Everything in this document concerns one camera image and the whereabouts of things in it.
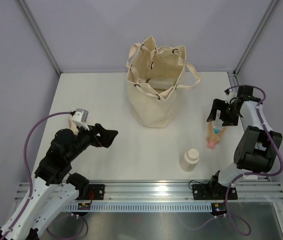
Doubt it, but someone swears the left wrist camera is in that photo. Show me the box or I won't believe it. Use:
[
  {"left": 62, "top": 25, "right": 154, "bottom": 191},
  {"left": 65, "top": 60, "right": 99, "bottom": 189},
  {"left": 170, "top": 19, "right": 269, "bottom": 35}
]
[{"left": 70, "top": 108, "right": 89, "bottom": 130}]

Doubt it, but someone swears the slotted cable duct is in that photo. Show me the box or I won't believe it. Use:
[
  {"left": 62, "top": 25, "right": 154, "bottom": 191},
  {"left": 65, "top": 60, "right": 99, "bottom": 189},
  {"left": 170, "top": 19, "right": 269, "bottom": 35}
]
[{"left": 61, "top": 201, "right": 213, "bottom": 213}]

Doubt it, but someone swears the aluminium side rail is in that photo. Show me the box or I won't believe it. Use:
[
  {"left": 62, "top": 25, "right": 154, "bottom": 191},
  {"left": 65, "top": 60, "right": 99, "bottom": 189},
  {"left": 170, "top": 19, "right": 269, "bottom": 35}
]
[{"left": 227, "top": 71, "right": 247, "bottom": 103}]

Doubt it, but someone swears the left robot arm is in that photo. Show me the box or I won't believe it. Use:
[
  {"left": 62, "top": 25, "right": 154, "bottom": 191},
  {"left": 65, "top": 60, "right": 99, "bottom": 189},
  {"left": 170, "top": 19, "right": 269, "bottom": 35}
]
[{"left": 0, "top": 123, "right": 118, "bottom": 240}]

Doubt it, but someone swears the aluminium front rail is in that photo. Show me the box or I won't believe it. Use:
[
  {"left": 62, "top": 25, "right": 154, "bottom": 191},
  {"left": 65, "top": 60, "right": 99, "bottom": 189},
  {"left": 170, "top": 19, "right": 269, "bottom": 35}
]
[{"left": 13, "top": 180, "right": 283, "bottom": 202}]

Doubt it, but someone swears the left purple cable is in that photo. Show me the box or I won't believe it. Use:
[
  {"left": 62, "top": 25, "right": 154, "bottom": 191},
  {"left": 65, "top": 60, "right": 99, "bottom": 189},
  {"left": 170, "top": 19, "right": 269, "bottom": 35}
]
[{"left": 0, "top": 112, "right": 91, "bottom": 240}]

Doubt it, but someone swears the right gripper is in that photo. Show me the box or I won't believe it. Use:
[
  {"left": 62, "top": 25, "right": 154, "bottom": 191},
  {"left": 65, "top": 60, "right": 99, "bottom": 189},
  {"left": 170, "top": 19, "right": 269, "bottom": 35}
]
[{"left": 206, "top": 98, "right": 241, "bottom": 126}]

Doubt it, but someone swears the cream canvas tote bag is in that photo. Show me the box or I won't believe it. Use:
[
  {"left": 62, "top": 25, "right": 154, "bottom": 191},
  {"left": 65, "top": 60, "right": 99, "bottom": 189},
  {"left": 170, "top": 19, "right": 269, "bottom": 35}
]
[{"left": 126, "top": 36, "right": 202, "bottom": 128}]

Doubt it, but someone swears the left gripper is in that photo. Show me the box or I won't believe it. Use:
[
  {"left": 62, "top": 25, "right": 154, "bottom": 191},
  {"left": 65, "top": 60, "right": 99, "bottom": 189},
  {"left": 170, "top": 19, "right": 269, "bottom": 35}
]
[{"left": 66, "top": 121, "right": 118, "bottom": 162}]

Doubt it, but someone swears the orange bottle pink cap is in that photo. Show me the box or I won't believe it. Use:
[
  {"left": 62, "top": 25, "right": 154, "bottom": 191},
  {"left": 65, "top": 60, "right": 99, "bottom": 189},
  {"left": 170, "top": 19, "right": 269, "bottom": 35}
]
[{"left": 207, "top": 110, "right": 226, "bottom": 149}]

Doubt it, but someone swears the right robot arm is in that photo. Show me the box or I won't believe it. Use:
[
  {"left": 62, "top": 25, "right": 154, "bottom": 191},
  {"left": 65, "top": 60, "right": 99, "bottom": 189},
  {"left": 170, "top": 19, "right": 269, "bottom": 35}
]
[{"left": 204, "top": 85, "right": 283, "bottom": 199}]

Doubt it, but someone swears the cream bottle wide cap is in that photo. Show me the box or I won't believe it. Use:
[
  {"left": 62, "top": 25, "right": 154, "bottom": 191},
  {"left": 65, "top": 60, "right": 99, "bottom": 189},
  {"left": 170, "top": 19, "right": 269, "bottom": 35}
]
[{"left": 179, "top": 148, "right": 200, "bottom": 172}]

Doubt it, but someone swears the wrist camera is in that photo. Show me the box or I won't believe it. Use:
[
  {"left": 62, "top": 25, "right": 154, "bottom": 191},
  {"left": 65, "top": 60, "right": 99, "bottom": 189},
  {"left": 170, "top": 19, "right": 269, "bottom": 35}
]
[
  {"left": 225, "top": 89, "right": 237, "bottom": 104},
  {"left": 70, "top": 108, "right": 89, "bottom": 130}
]

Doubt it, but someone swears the beige bottle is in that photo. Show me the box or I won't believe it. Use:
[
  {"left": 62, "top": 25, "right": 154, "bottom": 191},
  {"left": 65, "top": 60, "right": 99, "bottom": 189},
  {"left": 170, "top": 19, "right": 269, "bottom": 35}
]
[{"left": 68, "top": 115, "right": 79, "bottom": 136}]

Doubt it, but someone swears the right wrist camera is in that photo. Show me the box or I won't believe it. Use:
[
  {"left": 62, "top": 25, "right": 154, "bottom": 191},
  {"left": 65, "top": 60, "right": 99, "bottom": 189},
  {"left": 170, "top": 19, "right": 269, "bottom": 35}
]
[{"left": 225, "top": 89, "right": 237, "bottom": 104}]

